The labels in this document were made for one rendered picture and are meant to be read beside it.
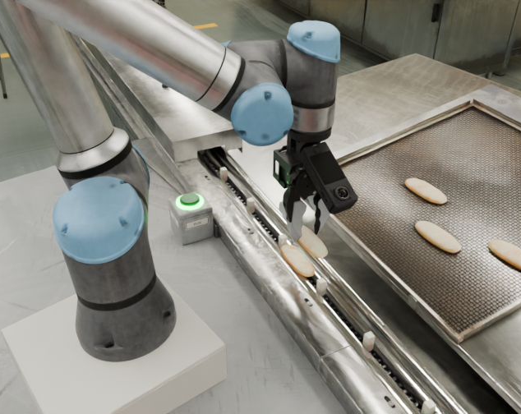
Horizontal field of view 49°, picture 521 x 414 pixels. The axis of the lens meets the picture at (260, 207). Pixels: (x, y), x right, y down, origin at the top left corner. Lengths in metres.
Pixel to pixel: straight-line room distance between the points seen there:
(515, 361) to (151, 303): 0.53
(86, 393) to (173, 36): 0.49
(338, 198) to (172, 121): 0.65
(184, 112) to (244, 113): 0.79
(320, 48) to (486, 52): 3.20
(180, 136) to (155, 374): 0.65
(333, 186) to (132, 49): 0.38
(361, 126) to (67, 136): 0.97
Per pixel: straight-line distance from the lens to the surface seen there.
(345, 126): 1.61
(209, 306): 1.02
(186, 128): 1.37
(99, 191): 0.80
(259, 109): 0.67
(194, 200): 1.13
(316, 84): 0.83
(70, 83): 0.82
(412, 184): 1.18
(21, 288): 1.13
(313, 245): 0.98
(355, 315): 0.98
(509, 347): 0.94
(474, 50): 3.89
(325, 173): 0.88
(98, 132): 0.85
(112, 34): 0.65
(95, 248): 0.75
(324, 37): 0.82
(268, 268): 1.03
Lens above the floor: 1.54
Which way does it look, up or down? 35 degrees down
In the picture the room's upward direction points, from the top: 1 degrees clockwise
